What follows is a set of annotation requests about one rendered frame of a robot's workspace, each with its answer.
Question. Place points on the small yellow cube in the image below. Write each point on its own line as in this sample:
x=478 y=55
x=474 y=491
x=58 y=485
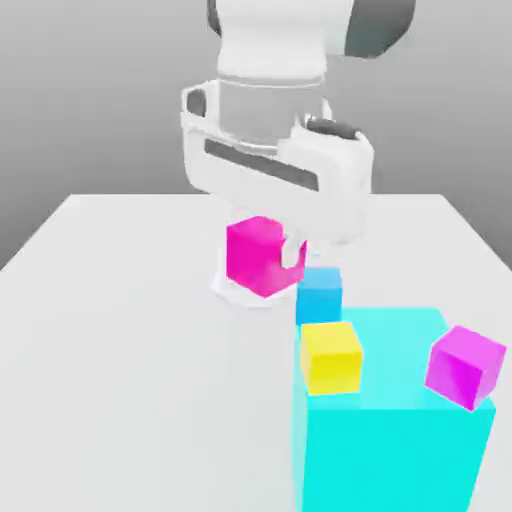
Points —
x=332 y=360

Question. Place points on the large cyan box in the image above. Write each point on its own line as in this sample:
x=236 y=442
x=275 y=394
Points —
x=392 y=452

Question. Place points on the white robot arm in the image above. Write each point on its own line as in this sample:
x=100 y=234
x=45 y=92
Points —
x=272 y=40

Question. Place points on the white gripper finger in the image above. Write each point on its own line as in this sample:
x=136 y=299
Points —
x=291 y=250

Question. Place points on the small blue cube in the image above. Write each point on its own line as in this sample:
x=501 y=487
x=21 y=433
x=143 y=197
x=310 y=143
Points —
x=318 y=296

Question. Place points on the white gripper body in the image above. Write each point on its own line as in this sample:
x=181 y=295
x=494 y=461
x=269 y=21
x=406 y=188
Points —
x=240 y=182

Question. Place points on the small purple cube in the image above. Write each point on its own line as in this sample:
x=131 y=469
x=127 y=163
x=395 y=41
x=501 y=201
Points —
x=464 y=366

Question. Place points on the small magenta cube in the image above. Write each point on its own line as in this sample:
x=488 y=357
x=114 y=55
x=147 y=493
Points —
x=252 y=256

